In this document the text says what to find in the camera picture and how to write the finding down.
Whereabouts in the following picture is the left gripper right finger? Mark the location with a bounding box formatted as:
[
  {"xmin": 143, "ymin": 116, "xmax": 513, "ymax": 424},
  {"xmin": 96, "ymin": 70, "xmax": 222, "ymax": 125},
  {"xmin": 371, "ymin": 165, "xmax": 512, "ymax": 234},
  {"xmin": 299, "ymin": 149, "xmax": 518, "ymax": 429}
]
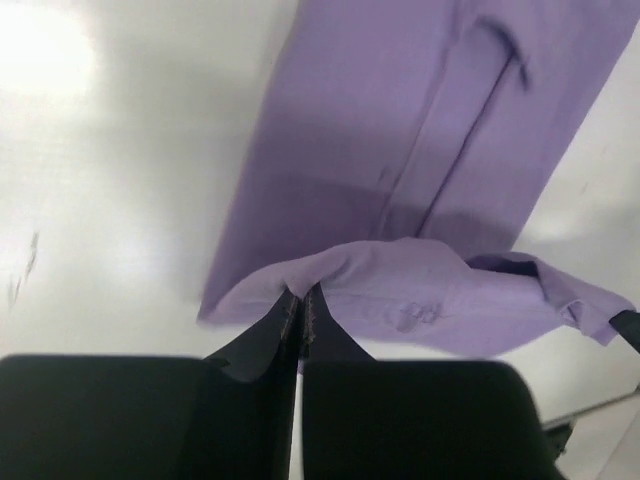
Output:
[{"xmin": 302, "ymin": 287, "xmax": 559, "ymax": 479}]

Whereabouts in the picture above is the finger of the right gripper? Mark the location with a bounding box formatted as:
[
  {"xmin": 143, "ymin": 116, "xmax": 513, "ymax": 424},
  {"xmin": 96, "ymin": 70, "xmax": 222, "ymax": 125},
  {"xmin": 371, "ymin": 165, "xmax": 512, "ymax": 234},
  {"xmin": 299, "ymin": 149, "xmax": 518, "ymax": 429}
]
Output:
[{"xmin": 609, "ymin": 310, "xmax": 640, "ymax": 353}]

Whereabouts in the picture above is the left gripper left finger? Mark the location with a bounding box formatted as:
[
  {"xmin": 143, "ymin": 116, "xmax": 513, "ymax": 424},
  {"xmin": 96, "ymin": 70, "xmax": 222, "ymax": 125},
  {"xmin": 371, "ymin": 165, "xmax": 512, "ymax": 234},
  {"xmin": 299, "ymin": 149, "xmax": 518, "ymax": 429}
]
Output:
[{"xmin": 1, "ymin": 293, "xmax": 301, "ymax": 479}]

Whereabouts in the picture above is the purple t shirt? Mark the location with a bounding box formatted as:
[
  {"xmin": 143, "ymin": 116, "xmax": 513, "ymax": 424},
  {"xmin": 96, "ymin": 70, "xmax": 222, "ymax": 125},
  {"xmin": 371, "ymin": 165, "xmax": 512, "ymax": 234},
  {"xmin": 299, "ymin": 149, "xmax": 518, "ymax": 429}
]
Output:
[{"xmin": 198, "ymin": 1, "xmax": 639, "ymax": 358}]

